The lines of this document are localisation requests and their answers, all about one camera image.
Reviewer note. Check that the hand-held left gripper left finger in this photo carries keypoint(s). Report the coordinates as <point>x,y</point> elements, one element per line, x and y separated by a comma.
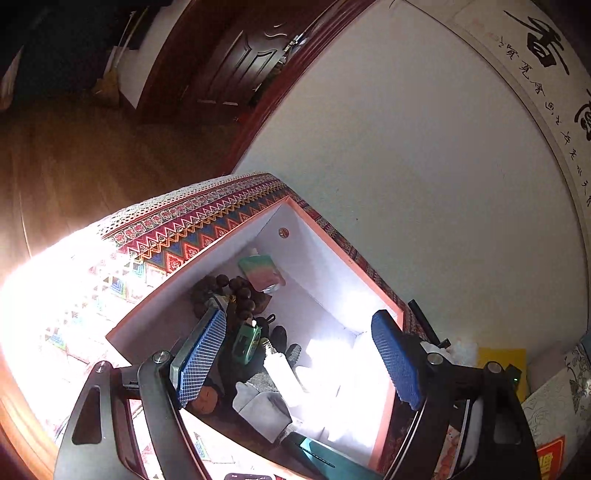
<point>203,355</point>

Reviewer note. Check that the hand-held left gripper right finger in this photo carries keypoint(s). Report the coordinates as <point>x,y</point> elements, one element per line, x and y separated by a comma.
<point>397,360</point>

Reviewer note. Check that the translucent white tube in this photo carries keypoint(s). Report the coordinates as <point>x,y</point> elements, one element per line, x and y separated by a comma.
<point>284,371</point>

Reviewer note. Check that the pink cardboard box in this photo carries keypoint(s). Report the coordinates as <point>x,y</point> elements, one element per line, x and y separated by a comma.
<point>318,277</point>

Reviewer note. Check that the teal glasses case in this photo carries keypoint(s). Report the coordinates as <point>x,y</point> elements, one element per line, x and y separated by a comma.
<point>323,457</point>

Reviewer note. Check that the brown wooden ornament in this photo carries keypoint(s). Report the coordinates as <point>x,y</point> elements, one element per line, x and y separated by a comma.
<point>205,400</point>

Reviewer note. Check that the black bar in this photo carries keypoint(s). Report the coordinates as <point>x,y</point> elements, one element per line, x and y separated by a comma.
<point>422,321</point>

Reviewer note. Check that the green pink small bottle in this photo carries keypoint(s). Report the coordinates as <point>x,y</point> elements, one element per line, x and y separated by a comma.
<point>261,272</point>

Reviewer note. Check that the colourful patterned tablecloth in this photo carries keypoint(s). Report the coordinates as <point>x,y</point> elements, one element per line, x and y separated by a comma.
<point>184,230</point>

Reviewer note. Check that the smartphone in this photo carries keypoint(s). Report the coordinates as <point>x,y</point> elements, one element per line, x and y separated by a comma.
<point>249,477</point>

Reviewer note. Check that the white patterned cushion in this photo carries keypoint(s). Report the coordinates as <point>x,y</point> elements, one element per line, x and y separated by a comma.
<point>563,406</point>

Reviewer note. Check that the red packet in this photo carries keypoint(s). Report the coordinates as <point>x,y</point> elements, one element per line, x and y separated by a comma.
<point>551,457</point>

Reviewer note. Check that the broom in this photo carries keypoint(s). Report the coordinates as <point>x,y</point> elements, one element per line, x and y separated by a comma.
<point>108,87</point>

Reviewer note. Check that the dark wooden panel door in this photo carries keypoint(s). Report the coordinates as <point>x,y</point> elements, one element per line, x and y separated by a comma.
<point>221,60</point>

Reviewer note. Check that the calligraphy wall scroll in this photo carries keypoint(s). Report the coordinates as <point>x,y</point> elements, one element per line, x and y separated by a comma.
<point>531,69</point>

